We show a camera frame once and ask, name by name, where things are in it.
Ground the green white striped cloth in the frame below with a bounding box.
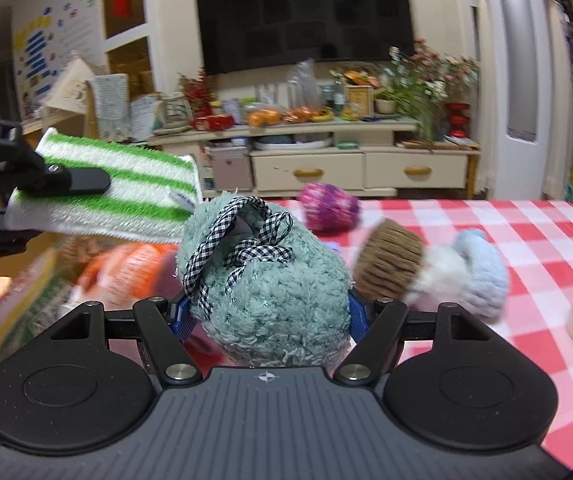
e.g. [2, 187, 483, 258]
[4, 128, 203, 244]

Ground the orange tissue pack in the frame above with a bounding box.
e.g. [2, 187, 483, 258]
[72, 243, 181, 310]

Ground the brown plush toy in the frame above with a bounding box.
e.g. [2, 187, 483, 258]
[352, 219, 425, 300]

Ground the cardboard box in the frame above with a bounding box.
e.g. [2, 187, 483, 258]
[0, 242, 72, 362]

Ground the cream TV cabinet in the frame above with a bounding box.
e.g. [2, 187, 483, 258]
[146, 118, 480, 198]

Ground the red white checkered tablecloth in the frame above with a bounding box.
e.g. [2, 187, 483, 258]
[0, 198, 573, 470]

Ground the grey storage box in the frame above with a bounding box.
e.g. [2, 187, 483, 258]
[212, 152, 254, 191]

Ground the red vase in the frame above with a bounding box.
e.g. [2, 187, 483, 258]
[445, 102, 471, 139]

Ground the bag of oranges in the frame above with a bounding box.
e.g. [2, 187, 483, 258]
[244, 103, 284, 128]

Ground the flower bouquet in vase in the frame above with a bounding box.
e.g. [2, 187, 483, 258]
[387, 39, 479, 142]

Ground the black flat television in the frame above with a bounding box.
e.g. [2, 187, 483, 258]
[196, 0, 414, 75]

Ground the white standing air conditioner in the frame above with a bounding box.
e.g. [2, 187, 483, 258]
[478, 0, 573, 200]

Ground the wooden picture frame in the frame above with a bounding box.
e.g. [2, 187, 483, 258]
[345, 86, 373, 117]

